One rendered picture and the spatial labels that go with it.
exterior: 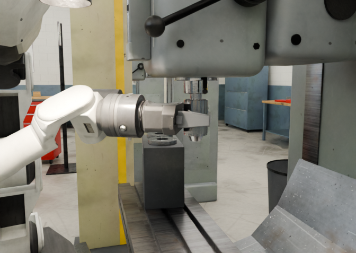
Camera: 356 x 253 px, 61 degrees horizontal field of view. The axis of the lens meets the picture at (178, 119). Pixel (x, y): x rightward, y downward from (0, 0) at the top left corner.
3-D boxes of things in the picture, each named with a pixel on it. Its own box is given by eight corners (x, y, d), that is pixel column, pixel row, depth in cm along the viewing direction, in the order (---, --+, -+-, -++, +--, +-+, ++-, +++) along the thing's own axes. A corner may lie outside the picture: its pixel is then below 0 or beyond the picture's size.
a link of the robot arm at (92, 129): (110, 116, 56) (53, 114, 58) (124, 150, 64) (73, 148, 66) (125, 76, 63) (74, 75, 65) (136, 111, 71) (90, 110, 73)
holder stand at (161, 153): (144, 210, 90) (143, 143, 87) (142, 184, 111) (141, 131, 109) (184, 207, 91) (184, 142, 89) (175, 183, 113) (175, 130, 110)
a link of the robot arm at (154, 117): (174, 95, 53) (109, 94, 55) (173, 149, 54) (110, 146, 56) (184, 93, 66) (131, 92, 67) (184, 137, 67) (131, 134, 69)
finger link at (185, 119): (210, 128, 57) (177, 127, 58) (210, 111, 56) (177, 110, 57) (209, 130, 55) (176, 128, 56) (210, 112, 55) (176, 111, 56)
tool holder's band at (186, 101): (212, 103, 60) (212, 98, 59) (199, 105, 56) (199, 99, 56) (192, 102, 62) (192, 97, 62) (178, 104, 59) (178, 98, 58)
